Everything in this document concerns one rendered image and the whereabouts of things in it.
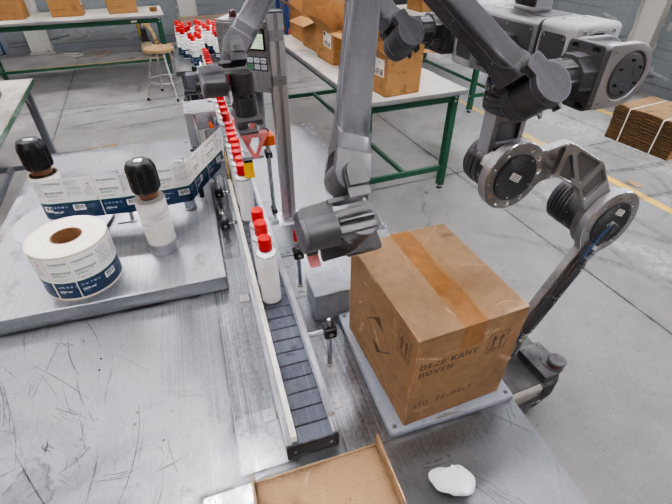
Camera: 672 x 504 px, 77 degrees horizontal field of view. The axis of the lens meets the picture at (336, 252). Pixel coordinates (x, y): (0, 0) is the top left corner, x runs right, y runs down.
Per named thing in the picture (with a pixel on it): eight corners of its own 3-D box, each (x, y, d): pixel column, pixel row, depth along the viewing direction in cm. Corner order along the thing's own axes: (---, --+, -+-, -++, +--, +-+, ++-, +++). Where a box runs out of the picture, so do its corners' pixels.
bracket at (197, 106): (182, 103, 163) (182, 101, 163) (212, 100, 166) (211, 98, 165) (184, 115, 153) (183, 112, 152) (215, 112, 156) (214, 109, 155)
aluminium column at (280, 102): (282, 215, 157) (263, 9, 115) (294, 213, 158) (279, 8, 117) (284, 222, 153) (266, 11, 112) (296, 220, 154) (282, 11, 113)
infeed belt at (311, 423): (217, 139, 209) (216, 132, 207) (234, 137, 211) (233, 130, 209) (294, 456, 85) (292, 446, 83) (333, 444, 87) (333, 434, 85)
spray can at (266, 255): (260, 294, 116) (251, 233, 104) (279, 290, 118) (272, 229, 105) (264, 307, 113) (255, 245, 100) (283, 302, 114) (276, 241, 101)
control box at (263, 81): (238, 80, 137) (229, 13, 125) (287, 84, 133) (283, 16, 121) (223, 89, 129) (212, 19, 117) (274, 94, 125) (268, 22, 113)
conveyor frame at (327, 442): (215, 142, 209) (213, 132, 206) (237, 139, 212) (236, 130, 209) (287, 461, 85) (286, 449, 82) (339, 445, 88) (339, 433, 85)
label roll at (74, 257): (50, 264, 127) (28, 224, 118) (122, 248, 133) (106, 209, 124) (41, 308, 112) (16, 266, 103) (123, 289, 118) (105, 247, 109)
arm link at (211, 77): (241, 33, 99) (238, 50, 107) (190, 38, 95) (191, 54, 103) (254, 84, 99) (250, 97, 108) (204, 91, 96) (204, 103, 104)
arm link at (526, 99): (567, 57, 78) (545, 70, 84) (523, 62, 75) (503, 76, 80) (579, 105, 78) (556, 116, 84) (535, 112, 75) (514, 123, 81)
